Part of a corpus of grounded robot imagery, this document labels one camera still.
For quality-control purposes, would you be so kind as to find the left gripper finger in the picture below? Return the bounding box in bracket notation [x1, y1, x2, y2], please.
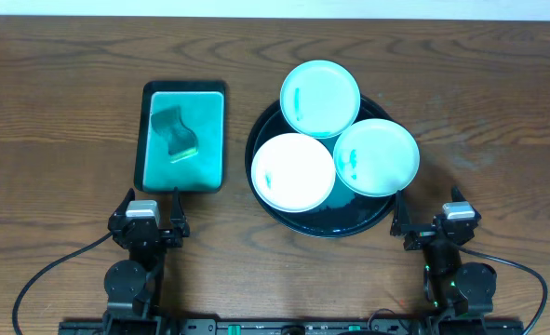
[169, 187, 186, 228]
[113, 188, 135, 218]

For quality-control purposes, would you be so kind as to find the green scouring sponge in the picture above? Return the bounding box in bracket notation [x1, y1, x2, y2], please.
[151, 105, 198, 163]

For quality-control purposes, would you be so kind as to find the white plate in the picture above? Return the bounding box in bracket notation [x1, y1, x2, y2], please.
[250, 133, 336, 213]

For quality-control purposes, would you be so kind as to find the mint green plate top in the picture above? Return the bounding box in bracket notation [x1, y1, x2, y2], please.
[279, 60, 361, 139]

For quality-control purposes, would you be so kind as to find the mint green plate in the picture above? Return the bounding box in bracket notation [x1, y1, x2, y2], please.
[279, 60, 361, 139]
[332, 118, 420, 197]

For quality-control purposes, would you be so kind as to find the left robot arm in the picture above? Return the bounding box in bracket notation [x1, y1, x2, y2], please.
[101, 189, 190, 335]

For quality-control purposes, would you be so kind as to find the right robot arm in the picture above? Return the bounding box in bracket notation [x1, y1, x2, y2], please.
[390, 187, 497, 334]

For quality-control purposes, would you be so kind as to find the round black serving tray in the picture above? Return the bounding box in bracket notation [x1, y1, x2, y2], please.
[245, 101, 396, 238]

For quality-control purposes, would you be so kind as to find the black rectangular sponge tray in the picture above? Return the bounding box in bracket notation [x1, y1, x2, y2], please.
[134, 80, 227, 194]

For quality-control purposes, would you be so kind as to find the mint green plate right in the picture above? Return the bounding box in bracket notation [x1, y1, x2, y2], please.
[332, 118, 420, 197]

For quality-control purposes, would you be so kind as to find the right black cable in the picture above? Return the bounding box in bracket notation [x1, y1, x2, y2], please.
[458, 245, 549, 335]

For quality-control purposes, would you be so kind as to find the black cable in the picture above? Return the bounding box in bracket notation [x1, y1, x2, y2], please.
[458, 245, 549, 335]
[11, 231, 115, 335]

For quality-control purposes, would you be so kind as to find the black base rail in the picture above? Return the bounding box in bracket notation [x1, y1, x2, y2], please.
[58, 318, 523, 335]

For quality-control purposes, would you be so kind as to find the left black cable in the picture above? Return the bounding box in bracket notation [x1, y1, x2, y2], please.
[11, 231, 115, 335]

